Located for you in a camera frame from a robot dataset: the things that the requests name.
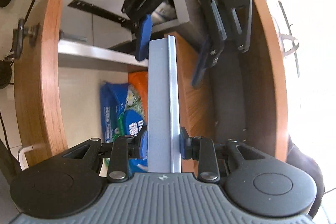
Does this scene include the wooden drawer cabinet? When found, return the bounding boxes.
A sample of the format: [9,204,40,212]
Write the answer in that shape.
[14,0,289,166]

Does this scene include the white cable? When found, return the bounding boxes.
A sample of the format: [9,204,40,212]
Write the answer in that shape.
[17,144,34,171]

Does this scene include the light blue plastic case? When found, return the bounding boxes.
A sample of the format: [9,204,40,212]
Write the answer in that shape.
[147,35,182,173]

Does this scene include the orange snack packet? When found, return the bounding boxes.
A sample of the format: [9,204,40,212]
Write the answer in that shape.
[128,71,148,121]

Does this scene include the blue wet wipes pack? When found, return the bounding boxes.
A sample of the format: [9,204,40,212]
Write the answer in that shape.
[99,81,148,173]

